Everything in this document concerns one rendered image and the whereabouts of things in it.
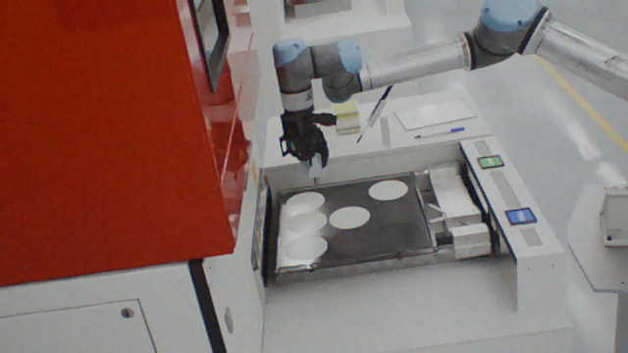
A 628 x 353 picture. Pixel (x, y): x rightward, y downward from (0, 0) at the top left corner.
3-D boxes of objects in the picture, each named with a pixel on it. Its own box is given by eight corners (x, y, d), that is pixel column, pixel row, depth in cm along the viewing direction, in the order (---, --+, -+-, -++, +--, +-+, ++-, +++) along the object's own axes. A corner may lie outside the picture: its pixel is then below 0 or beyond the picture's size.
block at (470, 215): (447, 227, 163) (446, 217, 162) (444, 220, 166) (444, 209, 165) (481, 223, 163) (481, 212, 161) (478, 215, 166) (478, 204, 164)
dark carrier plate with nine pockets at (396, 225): (278, 269, 156) (278, 267, 156) (282, 194, 187) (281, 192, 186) (431, 248, 154) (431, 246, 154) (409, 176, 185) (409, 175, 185)
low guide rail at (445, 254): (277, 285, 164) (275, 275, 162) (277, 280, 165) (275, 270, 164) (490, 256, 161) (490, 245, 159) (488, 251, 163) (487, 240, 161)
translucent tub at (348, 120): (336, 135, 198) (333, 113, 195) (335, 125, 205) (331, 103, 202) (362, 131, 198) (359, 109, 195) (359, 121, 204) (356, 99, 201)
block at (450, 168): (430, 179, 185) (429, 169, 183) (428, 174, 188) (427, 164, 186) (460, 175, 184) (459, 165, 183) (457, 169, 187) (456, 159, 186)
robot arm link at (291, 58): (308, 43, 150) (270, 50, 150) (316, 90, 155) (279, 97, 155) (306, 33, 157) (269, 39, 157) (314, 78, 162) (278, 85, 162)
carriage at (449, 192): (455, 259, 157) (454, 248, 155) (429, 182, 189) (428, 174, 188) (491, 254, 156) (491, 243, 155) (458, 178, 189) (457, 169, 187)
